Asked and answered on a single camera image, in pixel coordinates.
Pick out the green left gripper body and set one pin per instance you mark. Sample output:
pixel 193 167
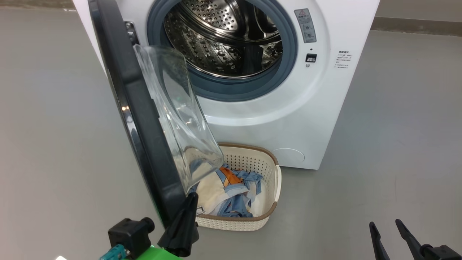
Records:
pixel 155 254

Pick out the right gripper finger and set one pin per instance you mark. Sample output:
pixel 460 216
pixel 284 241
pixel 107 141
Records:
pixel 379 251
pixel 415 242

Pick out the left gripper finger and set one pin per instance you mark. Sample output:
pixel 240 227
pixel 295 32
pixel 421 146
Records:
pixel 180 231

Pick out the blue cartoon garment cream lining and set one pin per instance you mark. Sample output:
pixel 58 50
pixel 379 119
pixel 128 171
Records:
pixel 213 187

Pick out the black round glass washer door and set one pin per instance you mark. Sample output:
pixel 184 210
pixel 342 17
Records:
pixel 144 119

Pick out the white front-load washing machine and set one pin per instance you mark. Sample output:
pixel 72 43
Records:
pixel 270 122

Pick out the metal washing machine door hinge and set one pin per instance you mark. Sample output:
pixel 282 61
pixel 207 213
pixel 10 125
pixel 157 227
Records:
pixel 131 32

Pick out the cream perforated laundry basket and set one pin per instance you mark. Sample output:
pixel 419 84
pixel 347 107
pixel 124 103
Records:
pixel 267 177

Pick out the round white drain filter cover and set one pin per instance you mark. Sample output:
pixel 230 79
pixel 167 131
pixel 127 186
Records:
pixel 288 156

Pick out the small printed text sticker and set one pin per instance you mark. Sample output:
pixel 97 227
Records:
pixel 343 59

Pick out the grey warning sticker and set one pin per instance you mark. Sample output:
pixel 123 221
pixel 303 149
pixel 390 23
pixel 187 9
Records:
pixel 305 25

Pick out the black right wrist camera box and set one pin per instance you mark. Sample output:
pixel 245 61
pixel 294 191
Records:
pixel 440 252

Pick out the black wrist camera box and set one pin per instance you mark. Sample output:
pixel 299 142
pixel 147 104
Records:
pixel 130 234
pixel 440 252

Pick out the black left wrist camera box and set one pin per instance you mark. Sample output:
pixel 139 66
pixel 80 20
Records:
pixel 130 234

